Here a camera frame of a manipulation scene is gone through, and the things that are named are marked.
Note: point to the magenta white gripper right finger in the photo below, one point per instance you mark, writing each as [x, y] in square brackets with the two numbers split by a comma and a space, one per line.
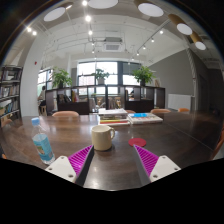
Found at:
[152, 167]

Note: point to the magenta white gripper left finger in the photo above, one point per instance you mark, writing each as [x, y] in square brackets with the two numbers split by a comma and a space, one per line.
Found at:
[75, 167]

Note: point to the clear plastic water bottle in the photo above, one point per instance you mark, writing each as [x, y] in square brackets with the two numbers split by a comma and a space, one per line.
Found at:
[41, 142]

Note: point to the red round coaster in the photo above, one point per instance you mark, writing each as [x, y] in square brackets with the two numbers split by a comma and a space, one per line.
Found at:
[137, 141]

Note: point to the cream ceramic mug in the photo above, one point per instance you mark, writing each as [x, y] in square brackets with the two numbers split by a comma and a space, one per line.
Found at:
[102, 136]

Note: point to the open magazine with blue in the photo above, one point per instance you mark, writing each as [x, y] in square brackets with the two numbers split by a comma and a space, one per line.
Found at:
[143, 118]

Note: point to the orange chair back left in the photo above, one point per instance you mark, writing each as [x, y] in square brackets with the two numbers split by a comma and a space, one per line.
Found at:
[65, 114]

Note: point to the orange chair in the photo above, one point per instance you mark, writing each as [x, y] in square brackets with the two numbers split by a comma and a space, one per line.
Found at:
[155, 111]
[65, 114]
[183, 110]

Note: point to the orange chair back centre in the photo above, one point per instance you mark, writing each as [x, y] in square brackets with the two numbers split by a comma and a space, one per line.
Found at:
[155, 111]

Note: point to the stack of books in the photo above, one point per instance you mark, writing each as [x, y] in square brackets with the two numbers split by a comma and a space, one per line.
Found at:
[113, 117]

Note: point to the orange chair back right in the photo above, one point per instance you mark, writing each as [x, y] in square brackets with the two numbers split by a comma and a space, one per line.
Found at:
[183, 110]

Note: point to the dark low shelf unit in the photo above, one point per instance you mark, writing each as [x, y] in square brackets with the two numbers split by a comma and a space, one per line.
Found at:
[89, 99]

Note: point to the white radiator panel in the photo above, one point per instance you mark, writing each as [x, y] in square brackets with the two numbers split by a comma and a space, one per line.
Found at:
[176, 101]

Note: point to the seated person in background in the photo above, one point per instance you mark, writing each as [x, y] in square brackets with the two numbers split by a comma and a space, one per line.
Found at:
[42, 98]

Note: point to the orange chair far right edge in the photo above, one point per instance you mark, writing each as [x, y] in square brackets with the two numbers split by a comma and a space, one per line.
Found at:
[219, 144]

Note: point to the tall bookshelf at left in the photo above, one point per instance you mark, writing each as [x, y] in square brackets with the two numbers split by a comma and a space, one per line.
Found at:
[10, 82]

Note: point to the potted plant left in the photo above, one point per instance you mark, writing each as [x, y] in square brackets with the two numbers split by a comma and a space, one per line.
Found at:
[60, 78]

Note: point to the potted plant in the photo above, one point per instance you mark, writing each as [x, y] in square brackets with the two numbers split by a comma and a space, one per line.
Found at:
[143, 75]
[60, 78]
[100, 76]

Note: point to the potted plant right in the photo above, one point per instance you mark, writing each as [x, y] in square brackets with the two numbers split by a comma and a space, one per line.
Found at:
[143, 75]

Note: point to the potted plant middle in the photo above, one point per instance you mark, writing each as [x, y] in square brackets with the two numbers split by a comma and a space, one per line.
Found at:
[100, 76]

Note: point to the ceiling air conditioner unit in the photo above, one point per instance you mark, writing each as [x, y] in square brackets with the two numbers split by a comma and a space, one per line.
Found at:
[112, 44]

